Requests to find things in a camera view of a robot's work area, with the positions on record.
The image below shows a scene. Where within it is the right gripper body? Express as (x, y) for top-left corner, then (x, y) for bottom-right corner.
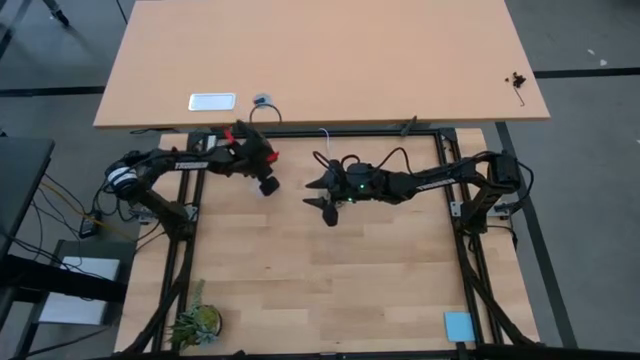
(332, 160), (399, 204)

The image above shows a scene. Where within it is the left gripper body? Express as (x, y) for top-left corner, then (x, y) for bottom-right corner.
(232, 127), (277, 182)

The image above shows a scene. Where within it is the white rectangular tray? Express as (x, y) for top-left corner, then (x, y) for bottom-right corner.
(187, 92), (237, 112)

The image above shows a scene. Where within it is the light wooden desk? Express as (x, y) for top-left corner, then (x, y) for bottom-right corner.
(93, 0), (551, 130)

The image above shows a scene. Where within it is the green potted plant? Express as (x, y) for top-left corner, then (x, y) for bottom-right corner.
(167, 279), (224, 351)

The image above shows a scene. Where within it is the blue sticky note pad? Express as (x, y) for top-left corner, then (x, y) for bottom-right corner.
(443, 311), (476, 344)

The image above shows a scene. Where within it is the black power adapter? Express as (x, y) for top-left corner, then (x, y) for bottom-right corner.
(78, 213), (104, 239)

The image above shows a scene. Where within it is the black side table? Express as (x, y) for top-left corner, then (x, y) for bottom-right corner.
(0, 137), (56, 261)

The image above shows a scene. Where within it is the white sheet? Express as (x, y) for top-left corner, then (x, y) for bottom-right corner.
(38, 255), (121, 326)

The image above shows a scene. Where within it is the black crossbar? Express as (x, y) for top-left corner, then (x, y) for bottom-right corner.
(0, 253), (129, 304)

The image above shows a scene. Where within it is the black stand leg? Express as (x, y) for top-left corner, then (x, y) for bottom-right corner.
(42, 0), (71, 27)

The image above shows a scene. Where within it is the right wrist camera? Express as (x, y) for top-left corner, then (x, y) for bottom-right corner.
(321, 202), (341, 228)

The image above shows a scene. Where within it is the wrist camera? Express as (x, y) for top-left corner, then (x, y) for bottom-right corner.
(258, 175), (281, 198)
(321, 202), (341, 228)

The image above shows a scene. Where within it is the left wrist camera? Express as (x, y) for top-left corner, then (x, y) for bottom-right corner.
(258, 175), (281, 198)

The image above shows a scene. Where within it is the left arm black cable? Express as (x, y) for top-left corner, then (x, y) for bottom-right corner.
(248, 102), (284, 126)

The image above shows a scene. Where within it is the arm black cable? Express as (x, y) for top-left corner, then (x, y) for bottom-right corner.
(312, 146), (412, 175)
(248, 102), (284, 126)

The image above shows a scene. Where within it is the black aluminium table frame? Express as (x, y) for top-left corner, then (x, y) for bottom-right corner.
(117, 127), (544, 360)

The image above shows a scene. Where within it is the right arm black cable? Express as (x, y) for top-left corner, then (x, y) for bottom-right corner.
(312, 146), (412, 175)

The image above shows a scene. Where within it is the yellow floor cable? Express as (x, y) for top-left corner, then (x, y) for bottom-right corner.
(39, 180), (135, 242)

